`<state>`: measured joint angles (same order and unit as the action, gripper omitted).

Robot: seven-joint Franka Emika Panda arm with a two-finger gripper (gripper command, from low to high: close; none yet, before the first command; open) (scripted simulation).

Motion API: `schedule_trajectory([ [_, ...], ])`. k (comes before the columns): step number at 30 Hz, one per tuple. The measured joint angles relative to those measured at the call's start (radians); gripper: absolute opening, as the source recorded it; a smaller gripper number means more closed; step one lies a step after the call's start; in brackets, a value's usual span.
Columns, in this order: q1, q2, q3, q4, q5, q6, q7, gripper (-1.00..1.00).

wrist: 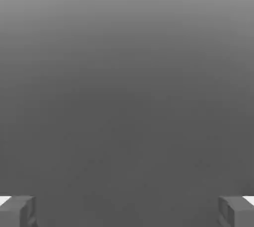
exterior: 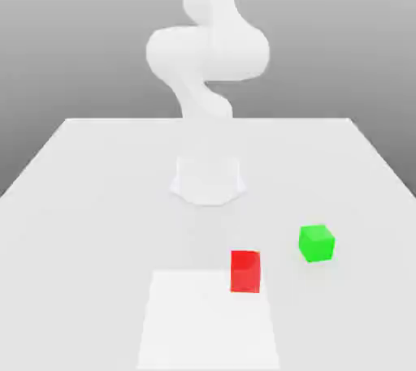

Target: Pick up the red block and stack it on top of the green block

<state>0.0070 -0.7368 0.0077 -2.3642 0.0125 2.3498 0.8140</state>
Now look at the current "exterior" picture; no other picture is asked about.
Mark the small green cube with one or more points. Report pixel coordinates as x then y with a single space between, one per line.
317 243

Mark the small red cube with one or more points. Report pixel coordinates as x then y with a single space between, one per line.
245 272

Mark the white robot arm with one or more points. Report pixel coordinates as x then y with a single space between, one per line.
208 52

